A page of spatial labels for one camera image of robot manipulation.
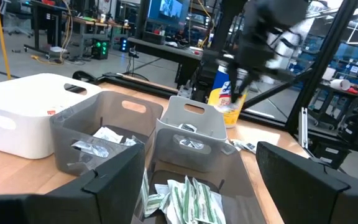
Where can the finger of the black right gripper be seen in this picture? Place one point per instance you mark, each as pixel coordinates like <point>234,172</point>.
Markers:
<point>248,80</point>
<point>235,84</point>

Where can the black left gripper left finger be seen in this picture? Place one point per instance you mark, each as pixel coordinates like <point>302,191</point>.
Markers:
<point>104,199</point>

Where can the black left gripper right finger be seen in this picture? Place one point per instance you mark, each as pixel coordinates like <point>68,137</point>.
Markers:
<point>315,196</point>

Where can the alcohol prep pad packet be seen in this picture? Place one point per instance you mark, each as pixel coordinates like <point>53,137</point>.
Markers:
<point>130,141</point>
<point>108,134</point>
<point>89,148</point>

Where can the antiseptic towelette packet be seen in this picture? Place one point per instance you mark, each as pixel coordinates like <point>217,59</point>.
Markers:
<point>187,127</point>
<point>234,143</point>
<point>191,143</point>
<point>248,145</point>

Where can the small red white packet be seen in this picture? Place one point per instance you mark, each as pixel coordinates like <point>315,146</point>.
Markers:
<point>51,112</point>

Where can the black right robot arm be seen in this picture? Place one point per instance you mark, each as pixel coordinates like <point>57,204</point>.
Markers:
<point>275,12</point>

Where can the disinfecting wipes canister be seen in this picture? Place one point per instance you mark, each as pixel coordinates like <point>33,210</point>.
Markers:
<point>225,102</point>

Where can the light grey plastic bin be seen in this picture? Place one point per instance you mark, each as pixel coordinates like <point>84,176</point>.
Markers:
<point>210,121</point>

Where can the silver aluminium bar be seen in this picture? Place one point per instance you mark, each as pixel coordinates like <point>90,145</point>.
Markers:
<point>303,127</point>

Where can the person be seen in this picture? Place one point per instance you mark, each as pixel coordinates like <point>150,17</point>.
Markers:
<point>181,35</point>

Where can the long black desk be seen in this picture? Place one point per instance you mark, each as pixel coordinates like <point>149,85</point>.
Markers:
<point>166,49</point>

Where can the smoky transparent plastic bin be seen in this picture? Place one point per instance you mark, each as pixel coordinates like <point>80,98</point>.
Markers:
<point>238,180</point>
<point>104,109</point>

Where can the black equipment on floor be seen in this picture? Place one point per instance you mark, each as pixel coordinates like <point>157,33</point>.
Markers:
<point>356,127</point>

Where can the white paper roll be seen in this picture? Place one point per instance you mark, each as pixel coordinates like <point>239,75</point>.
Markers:
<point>340,84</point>

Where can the small blue lit device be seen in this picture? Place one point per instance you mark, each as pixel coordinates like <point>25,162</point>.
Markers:
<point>124,44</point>

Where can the white plastic bin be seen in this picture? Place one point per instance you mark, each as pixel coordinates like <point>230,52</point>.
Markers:
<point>26,102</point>

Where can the black computer with green lights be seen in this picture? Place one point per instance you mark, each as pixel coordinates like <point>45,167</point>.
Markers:
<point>100,49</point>

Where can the black metal leg table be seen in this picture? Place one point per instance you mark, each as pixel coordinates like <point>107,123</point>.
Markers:
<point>45,18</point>

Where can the large blue wall display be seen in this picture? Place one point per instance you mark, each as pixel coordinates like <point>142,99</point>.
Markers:
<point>169,9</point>

